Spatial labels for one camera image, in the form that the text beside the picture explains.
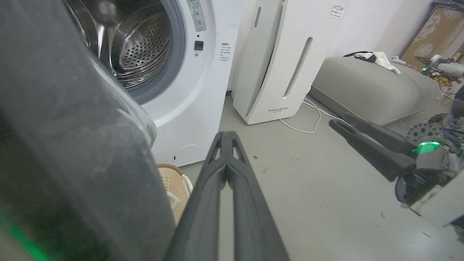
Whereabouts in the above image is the grey cushion mattress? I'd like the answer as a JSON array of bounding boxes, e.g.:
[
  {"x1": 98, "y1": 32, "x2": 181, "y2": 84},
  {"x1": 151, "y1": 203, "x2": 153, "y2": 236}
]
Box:
[{"x1": 309, "y1": 56, "x2": 442, "y2": 126}]

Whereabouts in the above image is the beige plastic laundry basket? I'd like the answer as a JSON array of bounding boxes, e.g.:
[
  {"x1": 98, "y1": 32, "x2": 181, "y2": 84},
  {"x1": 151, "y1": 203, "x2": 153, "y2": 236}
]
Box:
[{"x1": 157, "y1": 163, "x2": 193, "y2": 225}]

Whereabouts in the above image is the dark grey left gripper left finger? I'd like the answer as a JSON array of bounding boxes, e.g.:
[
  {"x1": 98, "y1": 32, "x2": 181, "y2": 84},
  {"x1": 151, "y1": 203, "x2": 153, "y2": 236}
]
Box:
[{"x1": 163, "y1": 131, "x2": 228, "y2": 261}]

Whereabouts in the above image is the grey cylindrical device with cables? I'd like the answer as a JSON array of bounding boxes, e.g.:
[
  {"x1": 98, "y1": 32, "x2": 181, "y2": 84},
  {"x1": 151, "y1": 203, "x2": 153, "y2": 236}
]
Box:
[{"x1": 415, "y1": 54, "x2": 464, "y2": 84}]

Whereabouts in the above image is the dark grey washing machine door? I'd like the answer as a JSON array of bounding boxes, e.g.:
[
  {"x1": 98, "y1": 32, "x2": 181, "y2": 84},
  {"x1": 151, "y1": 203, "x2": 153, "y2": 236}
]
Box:
[{"x1": 0, "y1": 0, "x2": 177, "y2": 261}]

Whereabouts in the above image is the black garment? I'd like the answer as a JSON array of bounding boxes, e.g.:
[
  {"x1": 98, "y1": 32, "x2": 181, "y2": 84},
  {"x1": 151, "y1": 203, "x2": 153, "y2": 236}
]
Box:
[{"x1": 343, "y1": 51, "x2": 376, "y2": 63}]

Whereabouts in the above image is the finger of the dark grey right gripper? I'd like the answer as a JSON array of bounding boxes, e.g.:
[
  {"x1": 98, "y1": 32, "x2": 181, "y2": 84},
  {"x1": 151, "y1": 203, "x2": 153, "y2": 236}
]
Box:
[
  {"x1": 328, "y1": 119, "x2": 417, "y2": 182},
  {"x1": 342, "y1": 113, "x2": 418, "y2": 154}
]

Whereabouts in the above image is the stainless steel washer drum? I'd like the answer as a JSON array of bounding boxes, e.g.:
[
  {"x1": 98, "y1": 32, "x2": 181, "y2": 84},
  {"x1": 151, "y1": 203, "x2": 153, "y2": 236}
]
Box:
[{"x1": 65, "y1": 0, "x2": 171, "y2": 88}]

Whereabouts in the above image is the white tower air purifier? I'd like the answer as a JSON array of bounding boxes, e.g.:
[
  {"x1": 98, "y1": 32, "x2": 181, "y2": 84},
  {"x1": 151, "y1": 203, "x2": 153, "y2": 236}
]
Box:
[{"x1": 232, "y1": 0, "x2": 350, "y2": 125}]

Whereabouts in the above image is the white power cable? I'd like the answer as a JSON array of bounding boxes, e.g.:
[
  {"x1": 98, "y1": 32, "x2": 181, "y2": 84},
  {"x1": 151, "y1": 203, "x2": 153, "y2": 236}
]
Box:
[{"x1": 279, "y1": 97, "x2": 350, "y2": 134}]

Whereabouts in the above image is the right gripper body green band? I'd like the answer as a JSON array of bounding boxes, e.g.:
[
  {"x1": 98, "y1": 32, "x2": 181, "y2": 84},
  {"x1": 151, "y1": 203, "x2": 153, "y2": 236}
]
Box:
[{"x1": 394, "y1": 141, "x2": 458, "y2": 209}]

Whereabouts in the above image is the brown patterned framed board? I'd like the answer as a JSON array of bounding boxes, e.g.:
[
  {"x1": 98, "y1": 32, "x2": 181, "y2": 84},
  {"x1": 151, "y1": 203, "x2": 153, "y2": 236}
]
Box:
[{"x1": 400, "y1": 3, "x2": 464, "y2": 70}]

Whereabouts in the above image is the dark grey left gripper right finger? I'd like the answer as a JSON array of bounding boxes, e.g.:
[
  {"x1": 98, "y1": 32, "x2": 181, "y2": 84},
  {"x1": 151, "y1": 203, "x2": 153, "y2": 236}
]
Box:
[{"x1": 225, "y1": 131, "x2": 290, "y2": 261}]

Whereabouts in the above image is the white front-load washing machine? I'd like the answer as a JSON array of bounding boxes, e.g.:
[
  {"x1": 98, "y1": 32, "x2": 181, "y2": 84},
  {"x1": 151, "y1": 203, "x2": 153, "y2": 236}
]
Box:
[{"x1": 62, "y1": 0, "x2": 248, "y2": 167}]

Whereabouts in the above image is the white garment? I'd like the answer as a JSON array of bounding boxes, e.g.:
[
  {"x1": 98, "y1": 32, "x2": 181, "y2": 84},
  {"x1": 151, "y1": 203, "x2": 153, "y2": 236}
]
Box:
[{"x1": 353, "y1": 51, "x2": 401, "y2": 75}]

